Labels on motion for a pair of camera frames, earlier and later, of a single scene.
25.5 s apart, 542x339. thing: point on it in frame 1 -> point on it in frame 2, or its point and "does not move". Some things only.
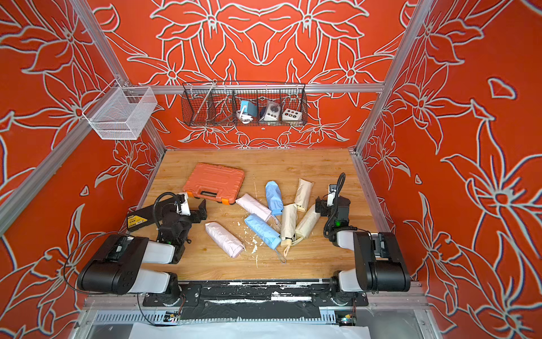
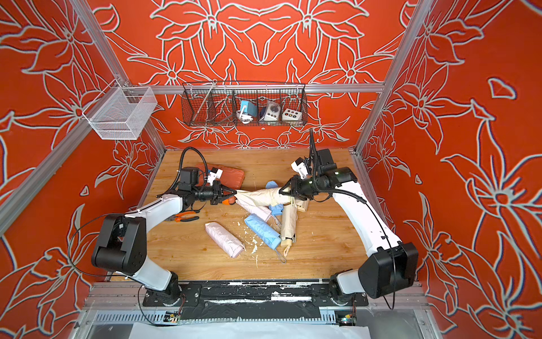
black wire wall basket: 244,104 does not move
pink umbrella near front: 231,246 does not move
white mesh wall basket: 121,112 does not move
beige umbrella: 306,223 -> 271,196
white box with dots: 290,114 does not move
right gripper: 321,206 -> 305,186
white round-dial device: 272,111 does not move
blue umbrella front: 262,229 does not move
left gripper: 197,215 -> 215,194
